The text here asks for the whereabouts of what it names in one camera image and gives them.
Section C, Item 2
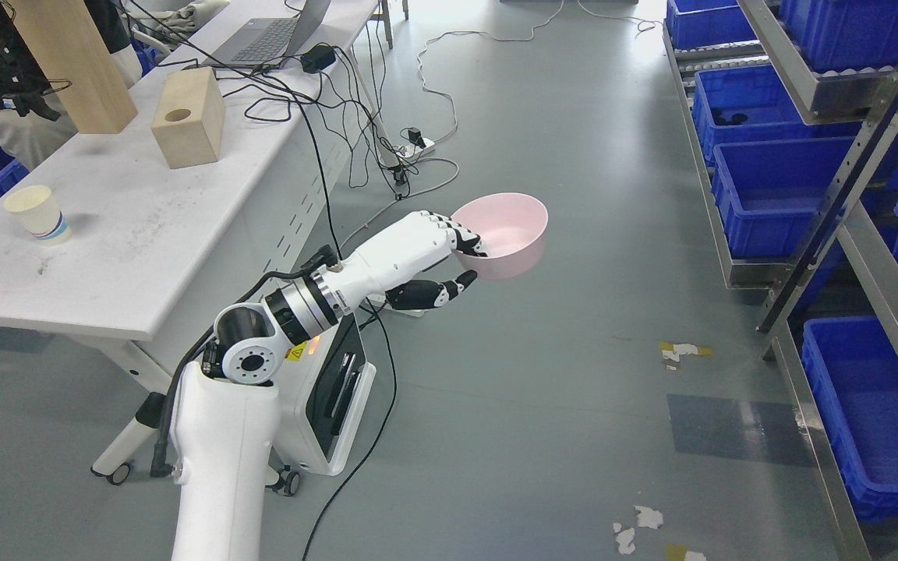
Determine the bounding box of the wooden block with hole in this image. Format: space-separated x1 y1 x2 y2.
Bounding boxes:
150 66 225 169

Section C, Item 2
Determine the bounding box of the tall wooden block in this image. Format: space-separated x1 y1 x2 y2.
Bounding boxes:
11 1 138 134

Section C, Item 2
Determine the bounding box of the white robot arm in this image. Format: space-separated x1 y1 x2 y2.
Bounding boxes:
152 246 377 560

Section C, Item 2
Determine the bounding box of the blue bin rack row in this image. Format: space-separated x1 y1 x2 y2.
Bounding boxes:
663 1 898 560

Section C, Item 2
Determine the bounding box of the white power strip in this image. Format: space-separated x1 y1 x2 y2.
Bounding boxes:
394 137 436 164

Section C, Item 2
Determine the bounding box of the pink plastic bowl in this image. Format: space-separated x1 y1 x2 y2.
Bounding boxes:
451 192 549 281

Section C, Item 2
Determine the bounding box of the paper cup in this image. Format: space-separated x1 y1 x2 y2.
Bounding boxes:
3 185 72 245

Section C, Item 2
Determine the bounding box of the white long table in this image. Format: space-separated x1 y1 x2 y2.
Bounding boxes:
0 0 384 390

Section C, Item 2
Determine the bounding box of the white computer case on wheels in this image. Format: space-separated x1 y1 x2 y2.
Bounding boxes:
272 315 377 476

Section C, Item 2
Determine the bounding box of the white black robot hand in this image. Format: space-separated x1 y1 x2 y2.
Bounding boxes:
320 210 487 310

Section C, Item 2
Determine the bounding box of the grey laptop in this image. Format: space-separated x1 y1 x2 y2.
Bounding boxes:
200 1 331 69

